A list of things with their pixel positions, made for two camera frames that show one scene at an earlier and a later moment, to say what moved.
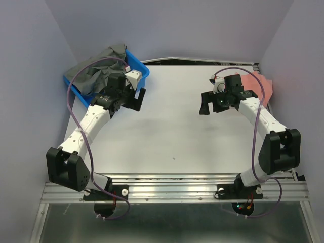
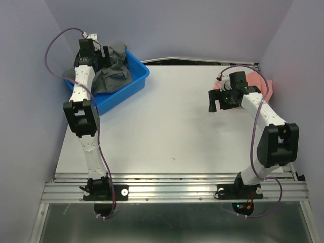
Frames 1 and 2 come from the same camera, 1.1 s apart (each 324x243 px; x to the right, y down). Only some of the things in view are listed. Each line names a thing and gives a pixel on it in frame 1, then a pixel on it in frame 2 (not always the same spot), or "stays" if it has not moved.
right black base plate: (238, 191) stays
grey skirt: (90, 79) stays
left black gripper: (134, 104) to (105, 62)
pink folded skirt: (250, 82) stays
